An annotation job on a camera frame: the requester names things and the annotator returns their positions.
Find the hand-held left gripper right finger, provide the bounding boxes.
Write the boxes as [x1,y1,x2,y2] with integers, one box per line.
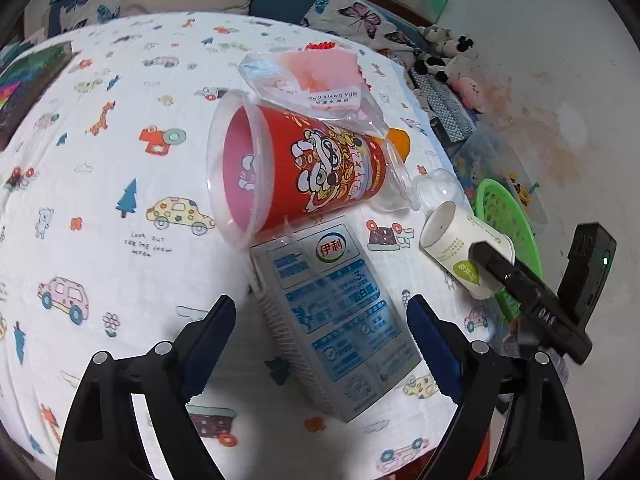
[406,294,585,480]

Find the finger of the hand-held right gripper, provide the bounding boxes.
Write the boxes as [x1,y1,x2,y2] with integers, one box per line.
[472,241,593,365]

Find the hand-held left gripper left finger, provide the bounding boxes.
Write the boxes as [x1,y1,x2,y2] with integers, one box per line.
[56,295,237,480]

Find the green plastic basket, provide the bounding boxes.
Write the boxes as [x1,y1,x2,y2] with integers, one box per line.
[472,178,544,323]

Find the white paper cup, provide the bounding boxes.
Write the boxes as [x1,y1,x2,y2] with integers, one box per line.
[419,201,516,301]

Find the blue white milk carton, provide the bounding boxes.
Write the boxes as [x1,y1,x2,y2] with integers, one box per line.
[248,216,424,423]

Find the clear plastic dome lid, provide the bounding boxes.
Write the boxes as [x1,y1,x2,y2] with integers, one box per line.
[417,169,466,211]

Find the clear toy storage box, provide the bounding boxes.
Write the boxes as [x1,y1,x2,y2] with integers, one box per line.
[450,130,531,211]

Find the blue grey patterned cushion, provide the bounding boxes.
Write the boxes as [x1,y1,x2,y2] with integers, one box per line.
[410,70,476,143]

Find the red printed plastic cup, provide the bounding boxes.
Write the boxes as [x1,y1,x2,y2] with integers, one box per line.
[207,89,413,250]

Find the pink plush toy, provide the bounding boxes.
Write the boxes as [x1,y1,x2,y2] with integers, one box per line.
[450,75,483,111]

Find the black white cow plush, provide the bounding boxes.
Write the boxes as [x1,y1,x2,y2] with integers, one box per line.
[414,35,476,83]

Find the white cartoon printed blanket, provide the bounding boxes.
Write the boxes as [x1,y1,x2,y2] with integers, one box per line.
[0,11,501,480]

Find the grey white plush toy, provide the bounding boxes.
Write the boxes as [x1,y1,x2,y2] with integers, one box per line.
[417,24,451,43]

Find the clear plastic zip bag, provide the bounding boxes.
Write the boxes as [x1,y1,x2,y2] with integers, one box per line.
[237,49,391,138]

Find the large butterfly print pillow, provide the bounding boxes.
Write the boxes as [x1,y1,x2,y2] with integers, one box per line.
[300,0,401,56]

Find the dark colourful board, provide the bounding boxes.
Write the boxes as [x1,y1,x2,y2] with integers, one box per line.
[0,40,73,153]

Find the small butterfly print pillow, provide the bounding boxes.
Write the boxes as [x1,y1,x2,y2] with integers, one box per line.
[47,0,131,36]

